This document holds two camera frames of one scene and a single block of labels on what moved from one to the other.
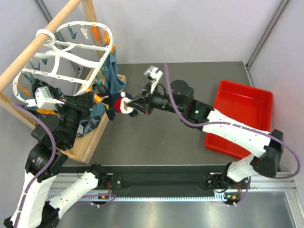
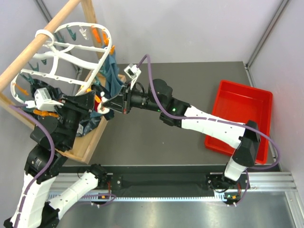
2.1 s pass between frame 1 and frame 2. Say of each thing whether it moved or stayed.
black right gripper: moved
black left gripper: stayed
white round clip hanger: stayed
